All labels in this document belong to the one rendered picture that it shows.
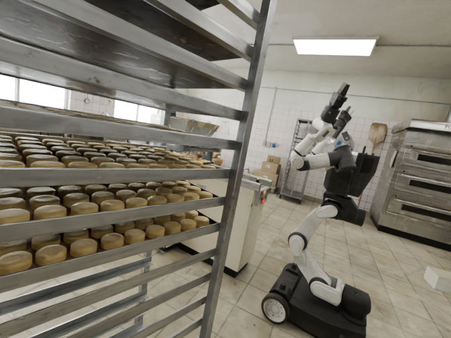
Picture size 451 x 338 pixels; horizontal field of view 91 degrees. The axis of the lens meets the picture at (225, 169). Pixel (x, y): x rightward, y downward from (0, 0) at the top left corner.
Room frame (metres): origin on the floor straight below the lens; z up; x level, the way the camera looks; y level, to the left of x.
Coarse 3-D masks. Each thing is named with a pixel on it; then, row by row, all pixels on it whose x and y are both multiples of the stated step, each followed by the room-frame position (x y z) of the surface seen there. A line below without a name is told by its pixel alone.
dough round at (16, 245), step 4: (16, 240) 0.42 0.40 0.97; (20, 240) 0.42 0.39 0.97; (24, 240) 0.42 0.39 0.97; (0, 244) 0.40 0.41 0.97; (4, 244) 0.40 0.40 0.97; (8, 244) 0.40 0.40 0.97; (12, 244) 0.40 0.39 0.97; (16, 244) 0.41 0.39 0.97; (20, 244) 0.41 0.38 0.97; (24, 244) 0.41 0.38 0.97; (0, 248) 0.39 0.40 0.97; (4, 248) 0.39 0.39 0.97; (8, 248) 0.39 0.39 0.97; (12, 248) 0.39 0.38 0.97; (16, 248) 0.40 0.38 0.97; (20, 248) 0.40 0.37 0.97; (24, 248) 0.41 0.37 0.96; (0, 252) 0.38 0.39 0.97; (4, 252) 0.38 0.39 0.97; (8, 252) 0.39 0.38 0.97; (0, 256) 0.38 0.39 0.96
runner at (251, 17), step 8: (224, 0) 0.60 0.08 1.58; (232, 0) 0.61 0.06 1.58; (240, 0) 0.63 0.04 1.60; (232, 8) 0.63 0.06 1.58; (240, 8) 0.63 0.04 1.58; (248, 8) 0.65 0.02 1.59; (240, 16) 0.66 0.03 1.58; (248, 16) 0.66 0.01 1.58; (256, 16) 0.68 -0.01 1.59; (248, 24) 0.70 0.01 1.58; (256, 24) 0.69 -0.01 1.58
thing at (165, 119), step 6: (162, 114) 0.98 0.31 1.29; (168, 114) 0.98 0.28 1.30; (162, 120) 0.98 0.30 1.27; (168, 120) 0.99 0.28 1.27; (162, 144) 0.98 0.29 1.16; (144, 252) 0.98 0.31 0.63; (150, 252) 0.99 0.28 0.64; (144, 270) 0.97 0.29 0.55; (144, 288) 0.98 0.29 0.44; (144, 300) 0.99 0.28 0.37; (138, 318) 0.97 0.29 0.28
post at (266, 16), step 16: (272, 0) 0.67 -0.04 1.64; (272, 16) 0.68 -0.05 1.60; (256, 32) 0.68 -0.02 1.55; (256, 48) 0.68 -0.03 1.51; (256, 64) 0.67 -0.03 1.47; (256, 80) 0.67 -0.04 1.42; (256, 96) 0.68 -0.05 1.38; (240, 128) 0.68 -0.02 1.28; (240, 144) 0.67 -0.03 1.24; (240, 160) 0.67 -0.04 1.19; (240, 176) 0.68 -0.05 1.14; (224, 208) 0.68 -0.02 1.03; (224, 224) 0.67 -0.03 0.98; (224, 240) 0.67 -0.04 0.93; (224, 256) 0.68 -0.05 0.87; (208, 288) 0.69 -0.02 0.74; (208, 304) 0.68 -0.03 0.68; (208, 320) 0.67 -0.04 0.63; (208, 336) 0.68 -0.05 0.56
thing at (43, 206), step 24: (0, 192) 0.43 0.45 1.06; (24, 192) 0.50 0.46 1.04; (48, 192) 0.48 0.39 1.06; (72, 192) 0.51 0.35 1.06; (96, 192) 0.53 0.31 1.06; (120, 192) 0.56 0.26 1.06; (144, 192) 0.60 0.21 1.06; (168, 192) 0.64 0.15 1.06; (192, 192) 0.68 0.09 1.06; (0, 216) 0.35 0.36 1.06; (24, 216) 0.36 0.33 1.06; (48, 216) 0.38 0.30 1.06
